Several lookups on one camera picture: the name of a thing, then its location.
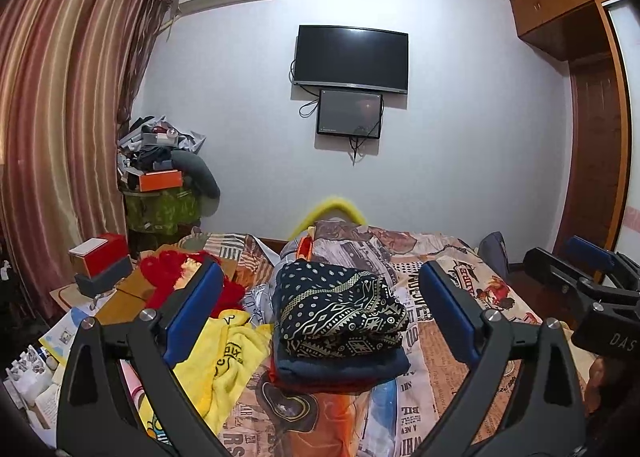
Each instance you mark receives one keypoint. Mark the grey pillow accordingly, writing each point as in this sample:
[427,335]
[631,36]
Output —
[202,174]

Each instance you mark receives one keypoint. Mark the printed blanket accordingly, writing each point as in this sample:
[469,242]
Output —
[415,247]

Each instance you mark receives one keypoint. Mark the striped red curtain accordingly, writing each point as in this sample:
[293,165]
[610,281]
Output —
[60,112]

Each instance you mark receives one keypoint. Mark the small black wall monitor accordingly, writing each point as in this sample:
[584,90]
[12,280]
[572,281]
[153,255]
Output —
[350,112]

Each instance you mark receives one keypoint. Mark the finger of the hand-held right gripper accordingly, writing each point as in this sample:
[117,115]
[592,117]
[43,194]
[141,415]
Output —
[592,249]
[545,259]

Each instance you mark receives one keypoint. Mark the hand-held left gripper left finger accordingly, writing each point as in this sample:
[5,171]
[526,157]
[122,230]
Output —
[195,307]

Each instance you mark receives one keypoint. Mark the red and white box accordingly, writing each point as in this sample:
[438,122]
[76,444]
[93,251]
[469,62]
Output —
[102,254]

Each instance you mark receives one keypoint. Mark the yellow garment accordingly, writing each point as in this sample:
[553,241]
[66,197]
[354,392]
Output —
[235,357]

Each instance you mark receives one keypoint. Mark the brown flat board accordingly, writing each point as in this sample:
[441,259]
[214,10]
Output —
[135,284]

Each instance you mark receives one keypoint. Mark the orange box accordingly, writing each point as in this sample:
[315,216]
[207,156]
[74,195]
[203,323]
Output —
[160,180]

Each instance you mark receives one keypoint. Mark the navy patterned hooded jacket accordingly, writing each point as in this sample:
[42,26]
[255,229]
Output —
[340,307]

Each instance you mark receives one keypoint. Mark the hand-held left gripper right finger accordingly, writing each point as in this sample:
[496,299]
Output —
[450,312]

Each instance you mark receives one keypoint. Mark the grey box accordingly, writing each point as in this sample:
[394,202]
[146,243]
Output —
[105,279]

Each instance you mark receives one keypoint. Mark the person's right hand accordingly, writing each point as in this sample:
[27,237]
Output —
[597,387]

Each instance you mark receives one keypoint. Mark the grey blue backpack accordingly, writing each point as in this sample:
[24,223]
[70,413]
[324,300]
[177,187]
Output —
[495,252]

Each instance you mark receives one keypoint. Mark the brown wooden door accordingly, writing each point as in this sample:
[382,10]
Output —
[595,147]

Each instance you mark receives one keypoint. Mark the large black wall television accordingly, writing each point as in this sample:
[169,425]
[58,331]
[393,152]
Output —
[350,57]

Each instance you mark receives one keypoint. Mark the wooden wardrobe with heart decals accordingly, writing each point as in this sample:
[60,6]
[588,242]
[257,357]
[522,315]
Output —
[550,2]

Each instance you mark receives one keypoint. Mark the folded blue garment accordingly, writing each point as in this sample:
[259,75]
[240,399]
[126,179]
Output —
[340,372]

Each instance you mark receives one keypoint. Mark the pile of papers and packets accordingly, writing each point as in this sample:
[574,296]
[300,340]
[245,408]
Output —
[45,387]

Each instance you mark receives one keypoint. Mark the red fuzzy garment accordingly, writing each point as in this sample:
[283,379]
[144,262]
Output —
[160,269]

